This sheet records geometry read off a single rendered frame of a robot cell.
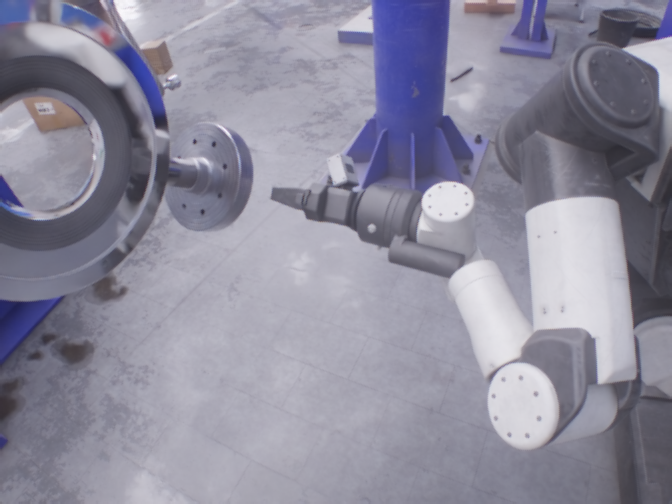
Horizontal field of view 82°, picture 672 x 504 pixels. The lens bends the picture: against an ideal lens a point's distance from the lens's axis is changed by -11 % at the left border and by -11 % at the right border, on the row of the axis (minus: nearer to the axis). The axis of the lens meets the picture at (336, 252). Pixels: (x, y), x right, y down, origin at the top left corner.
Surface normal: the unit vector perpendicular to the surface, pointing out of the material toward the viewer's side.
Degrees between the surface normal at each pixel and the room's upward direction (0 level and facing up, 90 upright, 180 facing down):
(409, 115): 90
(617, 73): 35
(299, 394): 0
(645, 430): 0
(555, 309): 63
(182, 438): 0
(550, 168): 51
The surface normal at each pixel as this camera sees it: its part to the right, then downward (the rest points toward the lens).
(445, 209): -0.26, -0.57
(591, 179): 0.16, -0.21
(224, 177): -0.47, 0.04
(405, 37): -0.29, 0.71
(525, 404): -0.90, -0.11
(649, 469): -0.09, -0.69
